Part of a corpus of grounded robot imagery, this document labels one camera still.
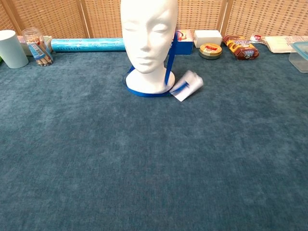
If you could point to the blue-green tablecloth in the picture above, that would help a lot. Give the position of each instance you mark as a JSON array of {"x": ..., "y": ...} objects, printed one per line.
[{"x": 120, "y": 156}]

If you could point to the white foam mannequin head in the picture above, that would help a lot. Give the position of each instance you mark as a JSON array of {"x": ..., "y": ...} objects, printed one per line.
[{"x": 148, "y": 36}]

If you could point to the blue and pink Oreo box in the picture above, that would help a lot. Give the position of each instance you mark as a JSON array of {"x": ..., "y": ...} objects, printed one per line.
[{"x": 186, "y": 41}]

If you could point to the round tin with yellow lid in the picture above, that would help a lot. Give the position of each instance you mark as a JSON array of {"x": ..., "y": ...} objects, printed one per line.
[{"x": 210, "y": 51}]

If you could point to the small white box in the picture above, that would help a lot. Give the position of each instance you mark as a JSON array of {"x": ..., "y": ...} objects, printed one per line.
[{"x": 208, "y": 37}]

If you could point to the blue rolled tube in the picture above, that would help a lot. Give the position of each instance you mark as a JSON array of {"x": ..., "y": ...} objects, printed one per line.
[{"x": 89, "y": 45}]

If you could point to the brown cookie packet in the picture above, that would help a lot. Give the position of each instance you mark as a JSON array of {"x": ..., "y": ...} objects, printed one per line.
[{"x": 241, "y": 47}]

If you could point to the small red and white packet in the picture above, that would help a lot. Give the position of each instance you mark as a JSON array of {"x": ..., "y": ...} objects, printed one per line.
[{"x": 257, "y": 38}]

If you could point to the clear jar of biscuit sticks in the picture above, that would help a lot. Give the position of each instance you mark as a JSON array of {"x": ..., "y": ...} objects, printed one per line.
[{"x": 38, "y": 48}]

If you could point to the clear bag of white goods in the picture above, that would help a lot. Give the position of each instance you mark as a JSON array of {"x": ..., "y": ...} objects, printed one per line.
[{"x": 279, "y": 43}]

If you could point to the woven bamboo folding screen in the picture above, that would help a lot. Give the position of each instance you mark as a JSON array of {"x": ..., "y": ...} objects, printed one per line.
[{"x": 48, "y": 16}]

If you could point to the pale blue cup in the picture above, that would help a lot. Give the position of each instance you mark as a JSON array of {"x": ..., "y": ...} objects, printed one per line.
[{"x": 12, "y": 50}]

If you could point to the clear container with blue lid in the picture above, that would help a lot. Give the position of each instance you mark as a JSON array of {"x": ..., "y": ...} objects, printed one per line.
[{"x": 300, "y": 57}]

